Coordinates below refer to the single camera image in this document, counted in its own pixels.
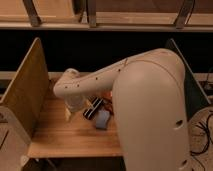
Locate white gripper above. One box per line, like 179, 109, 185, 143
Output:
65, 95, 85, 112

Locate black white striped block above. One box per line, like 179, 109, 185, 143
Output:
83, 97, 103, 120

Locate red brown utensil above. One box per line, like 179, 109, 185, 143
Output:
102, 92, 113, 114

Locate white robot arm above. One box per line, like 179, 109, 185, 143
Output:
54, 49, 191, 171

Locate left wooden side panel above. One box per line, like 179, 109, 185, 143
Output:
0, 38, 49, 145

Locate right dark side panel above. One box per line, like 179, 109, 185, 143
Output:
165, 39, 211, 121

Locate wooden shelf frame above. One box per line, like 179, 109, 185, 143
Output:
0, 0, 213, 32

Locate black cables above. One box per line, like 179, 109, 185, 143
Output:
189, 111, 213, 171

